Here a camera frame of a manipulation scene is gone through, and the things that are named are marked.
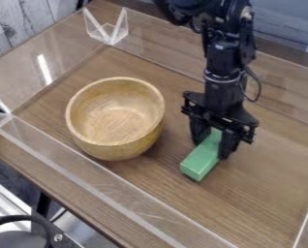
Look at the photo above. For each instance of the green rectangular block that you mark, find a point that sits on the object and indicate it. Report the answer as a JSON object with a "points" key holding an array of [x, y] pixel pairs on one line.
{"points": [[203, 158]]}

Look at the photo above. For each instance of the brown wooden bowl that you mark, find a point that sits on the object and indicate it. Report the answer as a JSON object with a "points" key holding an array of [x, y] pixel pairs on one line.
{"points": [[113, 117]]}

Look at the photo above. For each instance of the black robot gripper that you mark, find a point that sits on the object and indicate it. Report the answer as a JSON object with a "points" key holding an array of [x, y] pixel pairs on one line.
{"points": [[216, 109]]}

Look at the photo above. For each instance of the clear acrylic corner bracket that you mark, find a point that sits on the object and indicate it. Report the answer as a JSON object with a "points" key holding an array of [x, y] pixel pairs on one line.
{"points": [[107, 33]]}

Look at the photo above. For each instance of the black metal table bracket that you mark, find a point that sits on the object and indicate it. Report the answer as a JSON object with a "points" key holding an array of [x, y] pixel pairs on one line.
{"points": [[55, 237]]}

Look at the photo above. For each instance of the clear acrylic tray wall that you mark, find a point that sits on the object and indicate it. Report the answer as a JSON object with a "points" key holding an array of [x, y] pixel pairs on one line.
{"points": [[139, 199]]}

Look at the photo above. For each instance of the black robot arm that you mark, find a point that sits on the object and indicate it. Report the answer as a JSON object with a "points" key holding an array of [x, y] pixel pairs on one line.
{"points": [[224, 23]]}

